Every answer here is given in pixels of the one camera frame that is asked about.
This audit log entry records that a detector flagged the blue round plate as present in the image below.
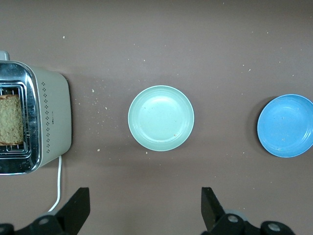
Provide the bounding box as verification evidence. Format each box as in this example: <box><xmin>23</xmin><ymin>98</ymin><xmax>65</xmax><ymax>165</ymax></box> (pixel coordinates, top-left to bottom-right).
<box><xmin>256</xmin><ymin>94</ymin><xmax>313</xmax><ymax>159</ymax></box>

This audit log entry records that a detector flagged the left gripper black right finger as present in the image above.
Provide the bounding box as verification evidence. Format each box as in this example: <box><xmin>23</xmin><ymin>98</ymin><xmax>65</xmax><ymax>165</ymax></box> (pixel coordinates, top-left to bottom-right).
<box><xmin>201</xmin><ymin>187</ymin><xmax>260</xmax><ymax>235</ymax></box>

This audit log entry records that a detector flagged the beige chrome toaster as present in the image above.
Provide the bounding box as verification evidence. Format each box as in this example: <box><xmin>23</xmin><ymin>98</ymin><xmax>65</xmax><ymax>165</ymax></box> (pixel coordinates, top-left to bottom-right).
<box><xmin>0</xmin><ymin>50</ymin><xmax>72</xmax><ymax>175</ymax></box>

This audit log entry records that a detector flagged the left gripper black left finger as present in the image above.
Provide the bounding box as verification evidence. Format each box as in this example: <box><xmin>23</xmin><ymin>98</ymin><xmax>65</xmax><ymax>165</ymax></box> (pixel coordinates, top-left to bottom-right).
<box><xmin>15</xmin><ymin>187</ymin><xmax>90</xmax><ymax>235</ymax></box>

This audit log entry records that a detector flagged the white toaster power cable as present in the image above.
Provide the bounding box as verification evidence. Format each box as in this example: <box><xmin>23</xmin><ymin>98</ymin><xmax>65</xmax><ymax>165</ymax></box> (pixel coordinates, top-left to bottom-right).
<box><xmin>47</xmin><ymin>155</ymin><xmax>62</xmax><ymax>213</ymax></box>

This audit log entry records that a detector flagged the green round plate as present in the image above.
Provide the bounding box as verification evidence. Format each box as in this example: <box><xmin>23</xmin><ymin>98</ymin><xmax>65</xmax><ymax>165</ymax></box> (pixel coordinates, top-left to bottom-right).
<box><xmin>127</xmin><ymin>85</ymin><xmax>195</xmax><ymax>152</ymax></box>

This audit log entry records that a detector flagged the brown bread slice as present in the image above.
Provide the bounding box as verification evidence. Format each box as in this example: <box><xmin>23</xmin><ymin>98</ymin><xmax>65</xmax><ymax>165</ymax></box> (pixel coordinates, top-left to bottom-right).
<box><xmin>0</xmin><ymin>94</ymin><xmax>24</xmax><ymax>146</ymax></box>

